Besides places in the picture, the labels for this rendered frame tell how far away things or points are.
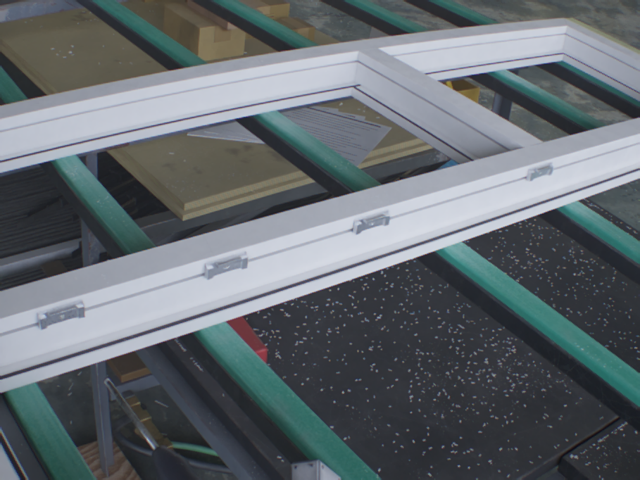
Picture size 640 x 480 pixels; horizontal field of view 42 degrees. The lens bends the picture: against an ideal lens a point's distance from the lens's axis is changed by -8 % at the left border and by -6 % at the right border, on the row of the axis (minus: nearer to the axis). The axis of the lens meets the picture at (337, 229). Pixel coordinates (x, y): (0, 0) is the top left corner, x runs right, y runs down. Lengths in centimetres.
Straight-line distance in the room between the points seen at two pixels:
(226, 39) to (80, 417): 97
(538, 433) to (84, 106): 79
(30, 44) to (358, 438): 148
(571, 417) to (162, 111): 75
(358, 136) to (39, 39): 94
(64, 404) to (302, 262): 121
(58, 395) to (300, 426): 135
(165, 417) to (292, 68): 96
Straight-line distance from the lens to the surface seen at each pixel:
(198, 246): 92
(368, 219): 101
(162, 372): 134
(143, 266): 89
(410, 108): 141
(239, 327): 131
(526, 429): 129
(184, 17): 224
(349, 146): 182
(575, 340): 101
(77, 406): 210
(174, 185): 164
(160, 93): 130
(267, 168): 171
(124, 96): 128
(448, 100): 134
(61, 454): 80
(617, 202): 333
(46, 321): 85
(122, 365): 175
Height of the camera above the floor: 144
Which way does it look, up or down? 31 degrees down
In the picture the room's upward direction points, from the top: 8 degrees clockwise
